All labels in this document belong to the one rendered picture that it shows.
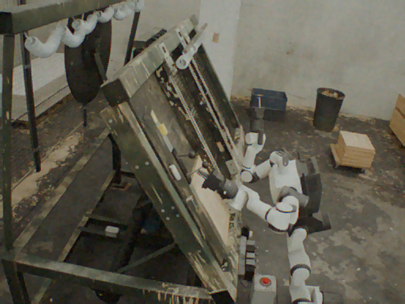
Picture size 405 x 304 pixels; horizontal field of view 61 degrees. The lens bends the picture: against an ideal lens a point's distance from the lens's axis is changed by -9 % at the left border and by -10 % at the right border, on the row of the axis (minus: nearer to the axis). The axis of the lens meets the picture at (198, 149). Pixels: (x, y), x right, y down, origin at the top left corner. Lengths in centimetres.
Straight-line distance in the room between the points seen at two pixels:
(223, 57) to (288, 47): 178
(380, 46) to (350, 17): 79
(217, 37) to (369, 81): 329
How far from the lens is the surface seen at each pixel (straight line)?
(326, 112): 646
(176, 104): 219
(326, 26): 724
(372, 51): 751
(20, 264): 238
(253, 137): 237
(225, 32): 578
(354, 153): 529
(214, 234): 209
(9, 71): 175
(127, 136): 157
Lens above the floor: 240
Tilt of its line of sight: 28 degrees down
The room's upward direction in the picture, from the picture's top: 6 degrees clockwise
